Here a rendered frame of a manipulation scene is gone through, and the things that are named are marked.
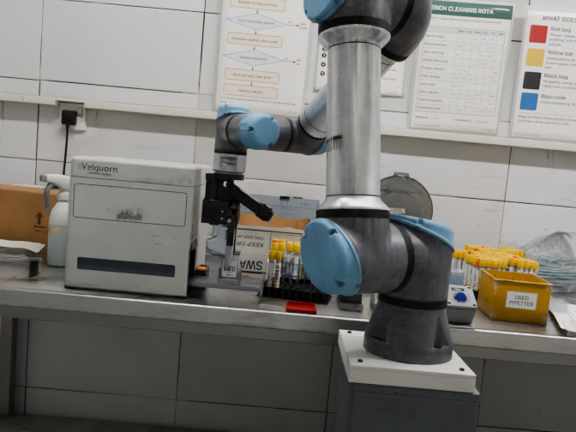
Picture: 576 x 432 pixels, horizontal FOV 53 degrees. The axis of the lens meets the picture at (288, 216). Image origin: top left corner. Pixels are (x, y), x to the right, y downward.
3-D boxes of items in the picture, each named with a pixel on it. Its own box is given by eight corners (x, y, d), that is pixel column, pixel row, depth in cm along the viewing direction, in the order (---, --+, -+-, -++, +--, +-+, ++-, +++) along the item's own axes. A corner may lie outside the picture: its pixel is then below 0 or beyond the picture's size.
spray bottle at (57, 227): (33, 267, 149) (38, 173, 147) (48, 261, 158) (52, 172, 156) (65, 270, 149) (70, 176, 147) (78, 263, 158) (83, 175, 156)
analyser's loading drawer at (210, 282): (172, 288, 132) (173, 266, 131) (177, 282, 138) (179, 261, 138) (261, 296, 132) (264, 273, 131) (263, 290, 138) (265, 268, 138)
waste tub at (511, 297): (489, 320, 136) (495, 279, 135) (475, 306, 150) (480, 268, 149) (548, 327, 135) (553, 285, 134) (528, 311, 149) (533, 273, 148)
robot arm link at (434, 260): (464, 300, 97) (473, 220, 96) (404, 303, 90) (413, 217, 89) (414, 285, 107) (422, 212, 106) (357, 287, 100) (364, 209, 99)
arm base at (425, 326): (455, 370, 91) (462, 309, 90) (359, 356, 94) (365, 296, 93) (448, 344, 106) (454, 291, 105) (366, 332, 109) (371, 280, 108)
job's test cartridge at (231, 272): (219, 281, 132) (221, 254, 132) (222, 277, 137) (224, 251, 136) (237, 283, 132) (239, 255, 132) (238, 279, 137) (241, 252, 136)
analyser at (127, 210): (62, 288, 130) (69, 155, 127) (101, 266, 158) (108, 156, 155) (198, 300, 131) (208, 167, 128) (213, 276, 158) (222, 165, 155)
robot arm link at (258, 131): (297, 116, 122) (272, 117, 131) (249, 109, 116) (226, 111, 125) (293, 153, 122) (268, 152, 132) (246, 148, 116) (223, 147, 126)
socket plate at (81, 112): (57, 129, 189) (59, 101, 188) (59, 129, 190) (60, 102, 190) (84, 131, 189) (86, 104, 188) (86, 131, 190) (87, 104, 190)
